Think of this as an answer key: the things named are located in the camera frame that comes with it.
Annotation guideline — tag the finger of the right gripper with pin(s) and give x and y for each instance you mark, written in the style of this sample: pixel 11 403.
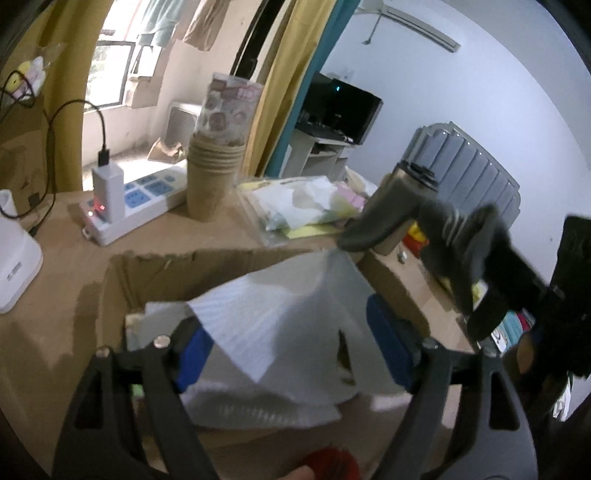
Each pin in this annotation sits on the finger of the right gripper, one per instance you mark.
pixel 513 285
pixel 454 252

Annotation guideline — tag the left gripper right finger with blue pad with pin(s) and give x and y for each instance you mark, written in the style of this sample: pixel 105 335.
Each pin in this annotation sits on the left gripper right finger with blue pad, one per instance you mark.
pixel 491 438

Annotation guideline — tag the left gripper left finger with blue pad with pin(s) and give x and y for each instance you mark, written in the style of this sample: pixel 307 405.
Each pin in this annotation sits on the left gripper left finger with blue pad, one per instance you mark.
pixel 100 438

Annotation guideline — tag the grey dotted socks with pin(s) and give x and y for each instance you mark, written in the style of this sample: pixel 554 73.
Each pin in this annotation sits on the grey dotted socks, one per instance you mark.
pixel 368 230

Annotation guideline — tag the white waffle towel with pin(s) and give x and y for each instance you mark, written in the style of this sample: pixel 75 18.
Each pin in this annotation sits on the white waffle towel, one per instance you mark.
pixel 291 343

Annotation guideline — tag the red soft plush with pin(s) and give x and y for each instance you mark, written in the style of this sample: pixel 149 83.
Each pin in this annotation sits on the red soft plush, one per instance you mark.
pixel 332 463

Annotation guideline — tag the stainless steel tumbler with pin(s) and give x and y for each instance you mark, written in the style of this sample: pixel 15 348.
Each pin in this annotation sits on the stainless steel tumbler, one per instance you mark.
pixel 398 200

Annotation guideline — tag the grey padded headboard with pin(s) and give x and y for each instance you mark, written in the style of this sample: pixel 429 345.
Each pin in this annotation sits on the grey padded headboard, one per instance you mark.
pixel 468 175

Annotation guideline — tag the brown cardboard box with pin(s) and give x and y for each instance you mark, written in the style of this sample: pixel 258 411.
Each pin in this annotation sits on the brown cardboard box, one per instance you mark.
pixel 367 422

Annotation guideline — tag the plastic bag of cloths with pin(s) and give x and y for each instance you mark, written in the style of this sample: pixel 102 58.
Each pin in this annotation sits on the plastic bag of cloths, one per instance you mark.
pixel 282 210

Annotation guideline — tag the white power strip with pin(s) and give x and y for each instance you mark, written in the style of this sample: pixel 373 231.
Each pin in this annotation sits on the white power strip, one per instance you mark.
pixel 145 199

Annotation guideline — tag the white tv stand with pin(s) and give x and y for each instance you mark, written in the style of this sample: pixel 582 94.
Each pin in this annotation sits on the white tv stand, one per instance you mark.
pixel 310 156

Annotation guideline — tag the black computer monitor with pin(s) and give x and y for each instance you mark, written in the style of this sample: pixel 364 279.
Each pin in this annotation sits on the black computer monitor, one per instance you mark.
pixel 338 110

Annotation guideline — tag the stack of brown paper cups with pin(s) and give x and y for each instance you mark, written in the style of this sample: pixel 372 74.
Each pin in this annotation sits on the stack of brown paper cups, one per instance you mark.
pixel 211 171

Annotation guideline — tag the white charger adapter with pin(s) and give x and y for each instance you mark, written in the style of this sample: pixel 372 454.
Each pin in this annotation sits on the white charger adapter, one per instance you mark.
pixel 108 193

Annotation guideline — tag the white desk lamp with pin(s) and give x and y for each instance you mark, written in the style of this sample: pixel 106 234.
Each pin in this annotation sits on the white desk lamp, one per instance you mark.
pixel 21 255

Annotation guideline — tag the white air conditioner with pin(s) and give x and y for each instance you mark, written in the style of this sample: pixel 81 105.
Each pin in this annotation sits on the white air conditioner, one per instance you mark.
pixel 434 20

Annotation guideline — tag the patterned clear cup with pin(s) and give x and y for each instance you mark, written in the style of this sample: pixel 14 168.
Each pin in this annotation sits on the patterned clear cup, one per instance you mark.
pixel 228 110

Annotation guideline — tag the teal curtain right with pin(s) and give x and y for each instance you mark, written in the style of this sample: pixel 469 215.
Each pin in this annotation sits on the teal curtain right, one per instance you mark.
pixel 340 18

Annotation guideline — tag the yellow curtain right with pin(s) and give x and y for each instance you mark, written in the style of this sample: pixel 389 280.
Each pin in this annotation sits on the yellow curtain right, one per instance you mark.
pixel 275 115

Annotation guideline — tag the yellow curtain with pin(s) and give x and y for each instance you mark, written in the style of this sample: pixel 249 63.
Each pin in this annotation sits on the yellow curtain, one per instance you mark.
pixel 28 26
pixel 275 115

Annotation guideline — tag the yellow curtain left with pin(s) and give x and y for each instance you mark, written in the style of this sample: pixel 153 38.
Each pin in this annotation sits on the yellow curtain left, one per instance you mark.
pixel 28 26

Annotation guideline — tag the hanging beige shirt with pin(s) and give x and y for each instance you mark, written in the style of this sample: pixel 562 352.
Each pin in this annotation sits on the hanging beige shirt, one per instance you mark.
pixel 206 24

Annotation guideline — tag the hanging blue shirt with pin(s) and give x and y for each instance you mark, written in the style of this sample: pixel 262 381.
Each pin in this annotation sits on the hanging blue shirt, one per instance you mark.
pixel 159 22

